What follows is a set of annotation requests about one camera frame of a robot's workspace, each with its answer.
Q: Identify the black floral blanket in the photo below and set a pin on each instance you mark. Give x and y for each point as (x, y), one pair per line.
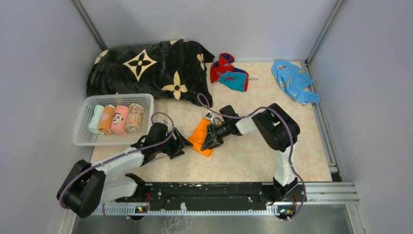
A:
(168, 69)

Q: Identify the white plastic basket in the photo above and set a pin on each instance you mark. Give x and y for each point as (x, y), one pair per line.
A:
(84, 137)

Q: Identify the rolled orange towel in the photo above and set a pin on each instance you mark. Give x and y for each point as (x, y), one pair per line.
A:
(105, 122)

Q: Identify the aluminium frame rail front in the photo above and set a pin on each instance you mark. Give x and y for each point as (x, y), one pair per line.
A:
(131, 209)

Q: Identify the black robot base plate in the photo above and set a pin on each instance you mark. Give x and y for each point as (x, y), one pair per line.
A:
(211, 196)

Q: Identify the aluminium frame rail right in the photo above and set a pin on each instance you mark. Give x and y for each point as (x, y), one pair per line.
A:
(328, 142)

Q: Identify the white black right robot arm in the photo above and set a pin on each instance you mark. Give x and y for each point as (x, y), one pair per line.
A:
(278, 129)

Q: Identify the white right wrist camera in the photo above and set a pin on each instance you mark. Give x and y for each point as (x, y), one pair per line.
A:
(209, 117)

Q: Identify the striped rabbit print towel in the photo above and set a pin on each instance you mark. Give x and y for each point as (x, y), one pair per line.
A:
(134, 120)

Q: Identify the rolled pink panda towel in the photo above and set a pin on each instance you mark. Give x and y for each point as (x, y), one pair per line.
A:
(119, 120)

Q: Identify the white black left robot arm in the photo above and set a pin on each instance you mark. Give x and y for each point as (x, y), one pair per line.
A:
(89, 185)

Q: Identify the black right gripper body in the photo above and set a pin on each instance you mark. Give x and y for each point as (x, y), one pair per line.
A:
(217, 133)

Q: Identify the red blue cloth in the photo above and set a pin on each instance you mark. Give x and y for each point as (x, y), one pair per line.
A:
(224, 72)

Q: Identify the orange towel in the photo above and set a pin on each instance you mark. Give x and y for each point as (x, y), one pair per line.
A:
(105, 122)
(198, 136)

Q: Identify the blue patterned towel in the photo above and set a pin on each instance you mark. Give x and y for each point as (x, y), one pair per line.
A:
(294, 81)

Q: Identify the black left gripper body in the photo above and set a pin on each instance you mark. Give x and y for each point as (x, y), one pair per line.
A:
(170, 146)

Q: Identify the rolled white green towel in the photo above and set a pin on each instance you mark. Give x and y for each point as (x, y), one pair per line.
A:
(95, 120)

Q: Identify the aluminium frame rail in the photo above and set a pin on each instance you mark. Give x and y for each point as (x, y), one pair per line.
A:
(131, 209)
(328, 142)

